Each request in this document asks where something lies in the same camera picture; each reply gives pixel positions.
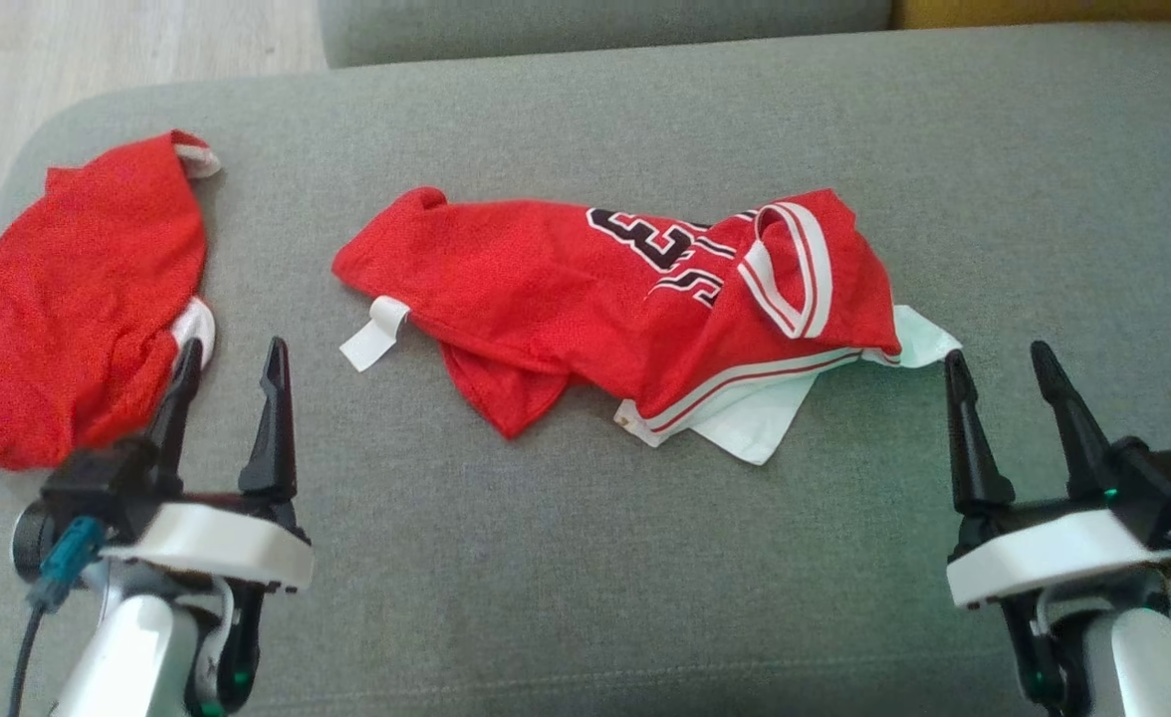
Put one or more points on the red basketball jersey white trim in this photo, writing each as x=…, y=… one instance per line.
x=546, y=279

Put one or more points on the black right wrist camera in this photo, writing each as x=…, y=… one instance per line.
x=1168, y=488

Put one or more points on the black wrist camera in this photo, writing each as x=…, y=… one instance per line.
x=88, y=483
x=1168, y=488

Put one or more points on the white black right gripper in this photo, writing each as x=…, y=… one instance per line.
x=1044, y=553

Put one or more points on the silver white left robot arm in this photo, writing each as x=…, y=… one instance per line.
x=127, y=657

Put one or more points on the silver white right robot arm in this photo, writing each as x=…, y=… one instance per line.
x=1158, y=667

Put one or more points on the grey sofa seat cushion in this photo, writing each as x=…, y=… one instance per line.
x=595, y=25

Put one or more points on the yellow sofa backrest cushion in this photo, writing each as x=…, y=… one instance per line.
x=1044, y=10

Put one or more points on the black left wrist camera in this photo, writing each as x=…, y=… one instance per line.
x=88, y=483

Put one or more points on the red mesh garment white hem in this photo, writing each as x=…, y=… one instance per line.
x=68, y=289

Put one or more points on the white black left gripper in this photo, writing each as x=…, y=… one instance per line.
x=217, y=543

